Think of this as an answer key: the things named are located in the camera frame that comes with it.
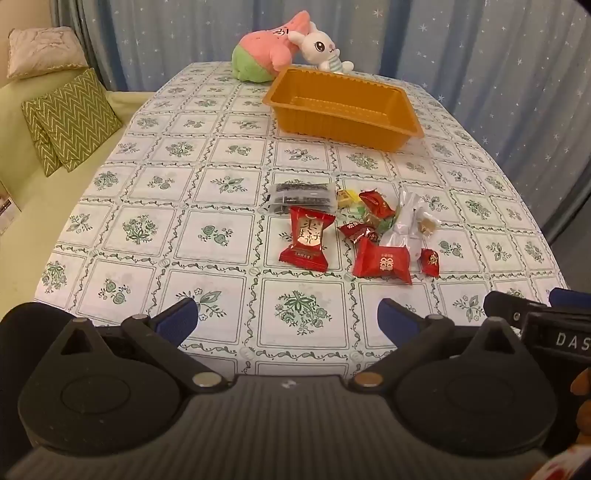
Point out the silver green snack pouch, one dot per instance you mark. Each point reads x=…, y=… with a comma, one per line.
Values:
x=405, y=231

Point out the dark red candy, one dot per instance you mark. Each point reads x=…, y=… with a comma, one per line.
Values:
x=355, y=231

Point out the red double-happiness candy packet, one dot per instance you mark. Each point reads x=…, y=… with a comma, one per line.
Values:
x=373, y=261

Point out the green candy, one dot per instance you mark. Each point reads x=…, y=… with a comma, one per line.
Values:
x=361, y=214

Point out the blue starry curtain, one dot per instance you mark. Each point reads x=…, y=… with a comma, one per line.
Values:
x=516, y=74

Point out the pink star plush toy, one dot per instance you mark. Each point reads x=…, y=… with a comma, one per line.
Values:
x=261, y=55

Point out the green zigzag cushion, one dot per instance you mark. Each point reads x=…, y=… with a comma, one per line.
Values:
x=76, y=118

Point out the yellow candy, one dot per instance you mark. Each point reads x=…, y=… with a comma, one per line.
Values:
x=347, y=198

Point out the black seaweed snack packet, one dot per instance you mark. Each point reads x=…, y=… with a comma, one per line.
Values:
x=315, y=196

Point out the clear brown candy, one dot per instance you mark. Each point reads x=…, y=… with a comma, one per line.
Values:
x=427, y=223

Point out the orange plastic tray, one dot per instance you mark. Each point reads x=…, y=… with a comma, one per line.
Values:
x=343, y=108

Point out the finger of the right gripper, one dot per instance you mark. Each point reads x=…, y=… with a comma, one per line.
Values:
x=563, y=298
x=522, y=314

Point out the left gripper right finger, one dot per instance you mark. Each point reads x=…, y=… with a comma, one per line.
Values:
x=406, y=329

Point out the floral green white tablecloth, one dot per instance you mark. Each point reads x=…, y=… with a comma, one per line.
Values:
x=286, y=243

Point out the large red snack packet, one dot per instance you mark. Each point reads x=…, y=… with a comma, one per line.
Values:
x=305, y=249

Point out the beige embroidered pillow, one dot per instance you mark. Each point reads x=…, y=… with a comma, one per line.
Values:
x=38, y=51

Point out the white rabbit plush toy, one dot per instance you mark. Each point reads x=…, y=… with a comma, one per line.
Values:
x=319, y=50

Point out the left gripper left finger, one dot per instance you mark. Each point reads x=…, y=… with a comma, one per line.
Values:
x=142, y=333

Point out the small red candy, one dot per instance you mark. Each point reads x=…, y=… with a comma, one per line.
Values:
x=430, y=263

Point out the red foil candy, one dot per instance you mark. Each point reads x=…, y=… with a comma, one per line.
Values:
x=377, y=205

